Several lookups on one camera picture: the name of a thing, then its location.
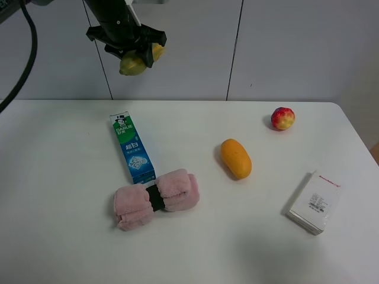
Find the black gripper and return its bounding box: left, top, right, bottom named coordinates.
left=85, top=0, right=166, bottom=68

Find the yellow green corn cob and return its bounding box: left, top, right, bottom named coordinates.
left=119, top=43, right=165, bottom=76

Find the red yellow apple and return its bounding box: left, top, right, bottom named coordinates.
left=271, top=107, right=296, bottom=130

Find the pink rolled towel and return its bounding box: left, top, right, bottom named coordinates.
left=113, top=169, right=200, bottom=231

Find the green blue toothpaste box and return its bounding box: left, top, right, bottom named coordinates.
left=110, top=112, right=156, bottom=184

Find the orange mango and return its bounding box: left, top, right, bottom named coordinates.
left=220, top=138, right=252, bottom=179

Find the white cardboard box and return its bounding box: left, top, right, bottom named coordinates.
left=284, top=171, right=343, bottom=235

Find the black towel band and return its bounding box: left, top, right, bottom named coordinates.
left=146, top=185, right=165, bottom=212

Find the black cable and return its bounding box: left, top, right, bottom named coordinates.
left=0, top=0, right=38, bottom=114

